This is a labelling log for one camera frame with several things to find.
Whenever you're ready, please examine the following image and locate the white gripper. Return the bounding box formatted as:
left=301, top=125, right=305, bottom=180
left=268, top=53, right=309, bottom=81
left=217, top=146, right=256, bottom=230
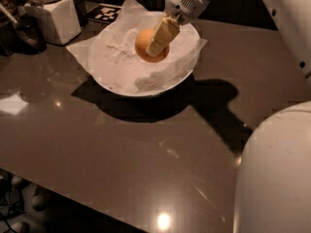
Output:
left=146, top=0, right=211, bottom=57

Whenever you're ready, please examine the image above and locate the dark glass container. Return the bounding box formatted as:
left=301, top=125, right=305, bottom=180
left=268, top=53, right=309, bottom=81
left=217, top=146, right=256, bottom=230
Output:
left=73, top=0, right=88, bottom=26

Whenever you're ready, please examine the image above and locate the white bowl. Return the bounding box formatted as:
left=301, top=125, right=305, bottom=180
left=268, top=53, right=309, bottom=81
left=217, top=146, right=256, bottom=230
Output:
left=91, top=11, right=202, bottom=98

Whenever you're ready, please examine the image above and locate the white square ceramic jar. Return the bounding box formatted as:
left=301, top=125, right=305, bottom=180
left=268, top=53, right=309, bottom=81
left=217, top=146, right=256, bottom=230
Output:
left=24, top=0, right=81, bottom=46

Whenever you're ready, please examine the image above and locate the white crumpled paper sheet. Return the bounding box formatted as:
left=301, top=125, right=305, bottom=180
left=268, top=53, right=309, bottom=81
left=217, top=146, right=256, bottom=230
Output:
left=65, top=0, right=208, bottom=95

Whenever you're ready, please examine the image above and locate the white stuffed toy below table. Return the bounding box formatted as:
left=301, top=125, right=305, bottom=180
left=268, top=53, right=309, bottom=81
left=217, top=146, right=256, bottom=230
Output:
left=1, top=173, right=55, bottom=233

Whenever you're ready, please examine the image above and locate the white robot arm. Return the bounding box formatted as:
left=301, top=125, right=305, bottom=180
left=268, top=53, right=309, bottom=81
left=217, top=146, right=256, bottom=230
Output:
left=147, top=0, right=311, bottom=233

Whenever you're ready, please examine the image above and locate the orange fruit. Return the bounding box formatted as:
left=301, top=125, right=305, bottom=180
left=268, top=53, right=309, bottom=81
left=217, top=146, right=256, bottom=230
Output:
left=135, top=28, right=169, bottom=63

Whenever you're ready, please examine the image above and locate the black white marker tag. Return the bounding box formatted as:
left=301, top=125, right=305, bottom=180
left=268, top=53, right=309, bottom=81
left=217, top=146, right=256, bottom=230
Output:
left=86, top=3, right=121, bottom=24

